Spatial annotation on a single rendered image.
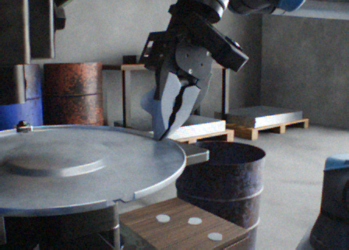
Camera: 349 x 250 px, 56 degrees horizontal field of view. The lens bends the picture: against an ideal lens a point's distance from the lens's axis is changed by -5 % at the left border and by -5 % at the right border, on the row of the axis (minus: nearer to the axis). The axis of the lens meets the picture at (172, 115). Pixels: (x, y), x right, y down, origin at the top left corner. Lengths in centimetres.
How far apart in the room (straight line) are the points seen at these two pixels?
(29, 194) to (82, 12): 374
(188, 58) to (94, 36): 358
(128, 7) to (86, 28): 62
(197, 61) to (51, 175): 26
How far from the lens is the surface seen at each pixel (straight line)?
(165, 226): 118
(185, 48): 47
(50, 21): 34
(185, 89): 48
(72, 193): 30
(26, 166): 36
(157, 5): 451
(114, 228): 41
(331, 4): 76
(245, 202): 151
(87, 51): 399
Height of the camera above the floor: 89
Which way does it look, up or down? 9 degrees down
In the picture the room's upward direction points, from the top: straight up
